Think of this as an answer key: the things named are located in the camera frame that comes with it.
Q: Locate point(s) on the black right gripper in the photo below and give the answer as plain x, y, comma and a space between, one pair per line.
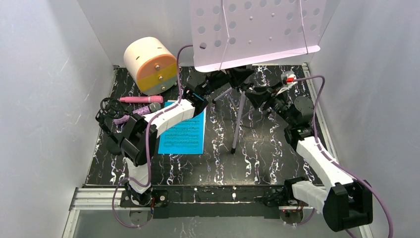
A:
267, 99

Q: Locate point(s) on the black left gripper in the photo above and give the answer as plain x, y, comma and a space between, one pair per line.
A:
224, 78

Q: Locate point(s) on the lilac music stand tripod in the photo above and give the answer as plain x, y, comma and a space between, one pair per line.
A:
233, 33

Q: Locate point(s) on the blue sheet music page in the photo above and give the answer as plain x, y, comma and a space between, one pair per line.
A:
179, 130

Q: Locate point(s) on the silver mesh studio microphone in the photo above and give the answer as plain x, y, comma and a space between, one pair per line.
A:
151, 108

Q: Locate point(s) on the pink microphone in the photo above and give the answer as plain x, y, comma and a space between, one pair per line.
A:
142, 99

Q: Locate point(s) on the black tripod microphone stand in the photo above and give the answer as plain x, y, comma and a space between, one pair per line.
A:
113, 109

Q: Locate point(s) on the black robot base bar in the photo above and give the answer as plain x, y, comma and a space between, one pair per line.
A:
170, 201

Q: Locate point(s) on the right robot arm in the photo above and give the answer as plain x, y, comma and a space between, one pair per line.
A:
344, 202

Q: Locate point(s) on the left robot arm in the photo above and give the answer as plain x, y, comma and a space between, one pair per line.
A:
137, 140

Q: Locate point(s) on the round pastel drawer cabinet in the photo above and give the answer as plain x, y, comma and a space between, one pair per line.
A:
152, 66

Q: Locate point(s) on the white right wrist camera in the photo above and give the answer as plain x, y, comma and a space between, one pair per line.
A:
289, 80

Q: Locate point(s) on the aluminium rail right edge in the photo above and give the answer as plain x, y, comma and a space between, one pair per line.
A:
328, 144

